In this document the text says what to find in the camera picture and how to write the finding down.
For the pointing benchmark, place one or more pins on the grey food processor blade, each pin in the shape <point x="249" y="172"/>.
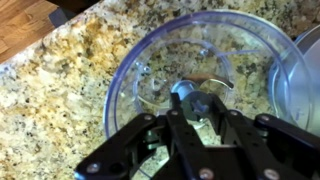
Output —
<point x="186" y="90"/>

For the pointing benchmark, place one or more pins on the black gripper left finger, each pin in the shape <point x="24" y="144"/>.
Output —
<point x="150" y="143"/>

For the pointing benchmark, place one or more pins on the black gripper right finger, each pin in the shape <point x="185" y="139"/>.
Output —
<point x="266" y="150"/>

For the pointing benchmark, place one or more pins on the clear food processor bowl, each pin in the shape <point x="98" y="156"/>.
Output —
<point x="160" y="60"/>

